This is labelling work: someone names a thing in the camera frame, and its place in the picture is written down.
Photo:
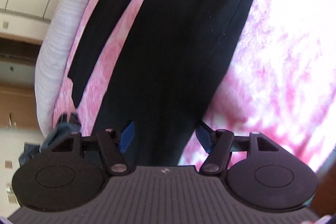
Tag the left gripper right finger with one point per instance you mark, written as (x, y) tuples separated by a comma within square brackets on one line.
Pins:
[(217, 143)]

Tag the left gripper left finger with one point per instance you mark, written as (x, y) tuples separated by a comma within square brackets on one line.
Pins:
[(112, 144)]

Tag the black trousers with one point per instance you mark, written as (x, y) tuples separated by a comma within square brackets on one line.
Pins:
[(173, 59)]

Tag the dark clothes pile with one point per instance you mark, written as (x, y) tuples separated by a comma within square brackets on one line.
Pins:
[(64, 127)]

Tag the pink rose bedsheet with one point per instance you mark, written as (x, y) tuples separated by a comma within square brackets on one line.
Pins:
[(281, 80)]

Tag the grey striped quilt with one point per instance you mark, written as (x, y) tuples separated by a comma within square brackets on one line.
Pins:
[(52, 59)]

